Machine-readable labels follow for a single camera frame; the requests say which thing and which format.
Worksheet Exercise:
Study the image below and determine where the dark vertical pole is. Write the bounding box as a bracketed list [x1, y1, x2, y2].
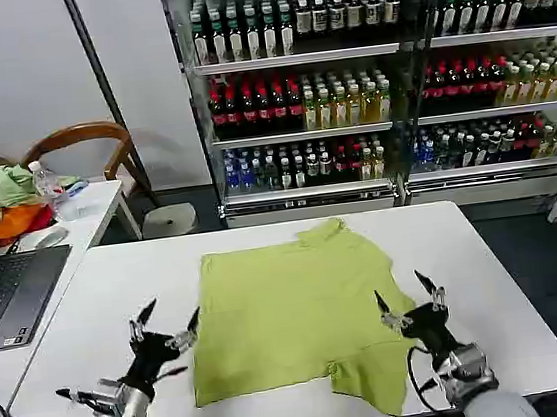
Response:
[60, 0, 162, 216]

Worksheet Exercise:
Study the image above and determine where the grey computer mouse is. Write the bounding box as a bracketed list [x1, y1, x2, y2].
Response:
[33, 226, 71, 251]

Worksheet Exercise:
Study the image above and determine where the blue flat item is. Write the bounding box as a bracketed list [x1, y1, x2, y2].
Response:
[60, 178, 92, 197]

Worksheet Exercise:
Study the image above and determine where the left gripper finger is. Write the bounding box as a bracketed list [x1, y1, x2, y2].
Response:
[125, 297, 164, 344]
[160, 305, 206, 355]

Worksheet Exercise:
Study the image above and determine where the grey laptop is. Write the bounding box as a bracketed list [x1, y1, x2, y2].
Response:
[0, 219, 83, 350]

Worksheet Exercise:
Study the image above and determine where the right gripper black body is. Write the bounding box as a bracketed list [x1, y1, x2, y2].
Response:
[399, 298, 465, 364]

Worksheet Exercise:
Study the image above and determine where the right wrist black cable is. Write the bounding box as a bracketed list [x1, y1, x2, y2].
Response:
[404, 341, 456, 416]

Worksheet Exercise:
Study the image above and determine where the white side table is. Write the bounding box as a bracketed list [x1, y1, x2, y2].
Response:
[0, 176, 162, 413]

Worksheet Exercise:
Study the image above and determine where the clear plastic water bottle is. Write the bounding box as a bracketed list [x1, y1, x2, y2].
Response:
[27, 157, 66, 220]

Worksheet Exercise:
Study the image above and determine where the orange cloth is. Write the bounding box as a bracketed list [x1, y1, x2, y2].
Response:
[0, 199, 58, 248]

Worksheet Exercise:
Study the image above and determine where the clear plastic bag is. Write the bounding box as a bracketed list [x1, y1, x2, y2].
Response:
[55, 189, 106, 225]

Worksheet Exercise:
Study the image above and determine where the shelf unit with bottles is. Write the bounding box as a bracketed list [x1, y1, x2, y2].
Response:
[158, 0, 428, 234]
[385, 0, 557, 213]

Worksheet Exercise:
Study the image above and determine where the green cloth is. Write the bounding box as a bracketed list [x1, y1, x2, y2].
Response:
[0, 156, 83, 209]

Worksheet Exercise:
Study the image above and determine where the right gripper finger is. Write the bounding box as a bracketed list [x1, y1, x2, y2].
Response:
[412, 265, 449, 315]
[373, 285, 415, 335]

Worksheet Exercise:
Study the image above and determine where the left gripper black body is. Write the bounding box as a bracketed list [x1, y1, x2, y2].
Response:
[118, 330, 186, 389]

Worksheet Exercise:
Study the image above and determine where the green shirt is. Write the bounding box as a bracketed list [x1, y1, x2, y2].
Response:
[175, 208, 430, 417]

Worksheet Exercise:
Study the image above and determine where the wooden chair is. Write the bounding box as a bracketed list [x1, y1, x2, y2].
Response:
[15, 116, 142, 196]

